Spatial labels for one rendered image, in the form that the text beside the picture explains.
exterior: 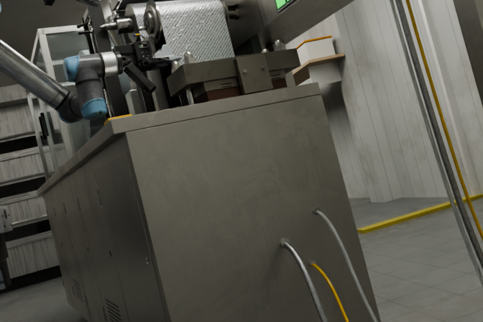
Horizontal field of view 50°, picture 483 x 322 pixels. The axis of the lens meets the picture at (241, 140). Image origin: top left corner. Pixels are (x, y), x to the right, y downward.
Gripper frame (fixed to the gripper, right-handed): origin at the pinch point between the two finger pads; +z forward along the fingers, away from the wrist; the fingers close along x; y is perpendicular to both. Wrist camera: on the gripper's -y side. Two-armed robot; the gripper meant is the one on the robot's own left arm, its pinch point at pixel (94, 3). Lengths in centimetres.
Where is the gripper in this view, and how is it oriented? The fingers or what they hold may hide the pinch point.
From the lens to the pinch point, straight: 183.1
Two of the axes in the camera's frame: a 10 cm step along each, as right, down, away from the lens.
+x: -4.3, 1.5, 8.9
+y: 3.7, -8.7, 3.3
